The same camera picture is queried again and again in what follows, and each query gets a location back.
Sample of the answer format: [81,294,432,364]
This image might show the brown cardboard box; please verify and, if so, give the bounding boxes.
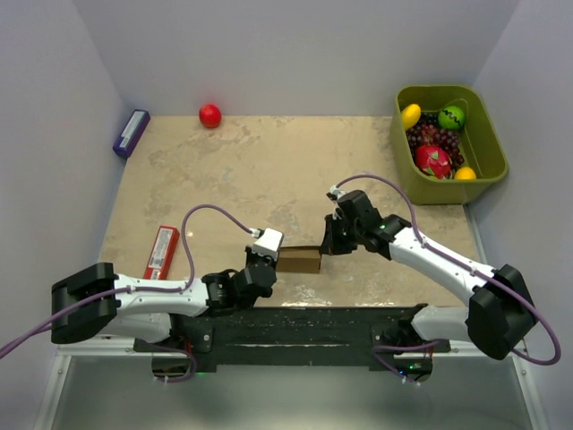
[276,245,322,274]

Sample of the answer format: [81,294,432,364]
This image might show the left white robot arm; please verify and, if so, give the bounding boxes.
[51,245,279,351]

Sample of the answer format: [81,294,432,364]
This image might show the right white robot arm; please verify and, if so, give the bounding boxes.
[321,187,537,360]

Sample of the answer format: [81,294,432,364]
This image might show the red rectangular box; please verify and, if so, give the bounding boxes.
[143,226,180,280]

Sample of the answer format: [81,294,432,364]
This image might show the purple rectangular box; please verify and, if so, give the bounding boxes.
[113,109,150,159]

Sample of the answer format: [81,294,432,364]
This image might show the red dragon fruit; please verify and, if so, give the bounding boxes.
[415,144,452,179]

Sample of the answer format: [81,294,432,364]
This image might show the green plastic bin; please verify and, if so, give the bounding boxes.
[389,85,509,205]

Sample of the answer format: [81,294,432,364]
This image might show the purple grapes bunch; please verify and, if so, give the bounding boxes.
[406,113,465,168]

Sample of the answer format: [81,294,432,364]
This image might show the small yellow orange fruit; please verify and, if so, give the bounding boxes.
[454,167,477,180]

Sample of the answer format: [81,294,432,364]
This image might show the yellow lemon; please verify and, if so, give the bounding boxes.
[400,104,422,131]

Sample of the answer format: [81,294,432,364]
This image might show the green striped fruit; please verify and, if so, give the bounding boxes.
[438,106,466,131]

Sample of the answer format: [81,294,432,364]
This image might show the red tomato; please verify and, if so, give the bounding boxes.
[199,104,222,129]

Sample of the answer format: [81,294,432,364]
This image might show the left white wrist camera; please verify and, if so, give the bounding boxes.
[252,228,284,261]

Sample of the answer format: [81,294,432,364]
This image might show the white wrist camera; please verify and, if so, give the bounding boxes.
[326,185,346,202]
[252,228,284,261]

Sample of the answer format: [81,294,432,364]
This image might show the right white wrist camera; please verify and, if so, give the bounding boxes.
[326,185,346,202]

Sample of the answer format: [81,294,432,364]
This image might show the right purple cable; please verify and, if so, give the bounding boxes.
[333,173,562,366]

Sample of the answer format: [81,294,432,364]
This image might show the purple cable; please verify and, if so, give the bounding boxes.
[333,173,562,366]
[0,204,259,359]

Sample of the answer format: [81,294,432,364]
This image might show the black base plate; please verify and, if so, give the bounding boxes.
[133,305,450,375]

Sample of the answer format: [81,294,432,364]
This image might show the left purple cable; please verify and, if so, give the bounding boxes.
[0,204,259,359]

